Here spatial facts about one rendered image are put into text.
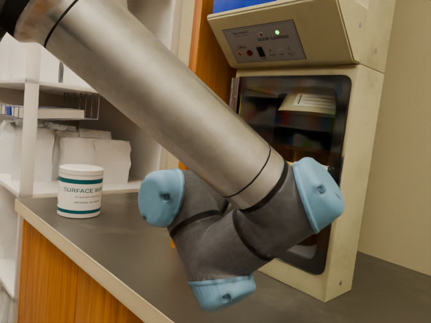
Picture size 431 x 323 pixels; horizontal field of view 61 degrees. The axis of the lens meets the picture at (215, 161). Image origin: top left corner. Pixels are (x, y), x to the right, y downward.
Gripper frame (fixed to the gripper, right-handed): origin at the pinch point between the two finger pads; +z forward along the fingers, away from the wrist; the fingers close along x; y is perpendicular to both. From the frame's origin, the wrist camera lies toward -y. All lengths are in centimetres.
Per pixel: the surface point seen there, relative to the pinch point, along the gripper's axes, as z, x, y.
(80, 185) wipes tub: -16, 64, -17
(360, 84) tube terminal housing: 6.0, -3.5, 23.4
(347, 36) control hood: -1.2, -2.6, 30.6
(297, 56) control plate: 0.8, 8.3, 27.0
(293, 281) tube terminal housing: 4.6, -0.3, -19.2
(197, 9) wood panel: -4, 37, 35
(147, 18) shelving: 47, 145, 49
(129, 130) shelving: 47, 147, -13
